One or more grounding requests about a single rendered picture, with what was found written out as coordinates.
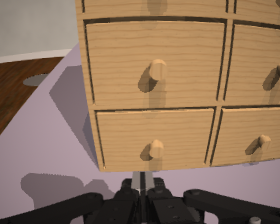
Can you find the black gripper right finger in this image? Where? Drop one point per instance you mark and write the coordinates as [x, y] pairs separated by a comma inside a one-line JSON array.
[[173, 211]]

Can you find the light brown wooden drawer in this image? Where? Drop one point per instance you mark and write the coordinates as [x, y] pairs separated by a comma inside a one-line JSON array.
[[253, 72], [239, 131], [92, 6], [154, 59], [260, 8], [131, 138]]

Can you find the tan wooden chest of drawers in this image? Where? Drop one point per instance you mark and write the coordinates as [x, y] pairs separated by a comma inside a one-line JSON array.
[[227, 18]]

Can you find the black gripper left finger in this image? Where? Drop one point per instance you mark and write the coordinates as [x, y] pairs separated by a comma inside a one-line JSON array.
[[111, 211]]

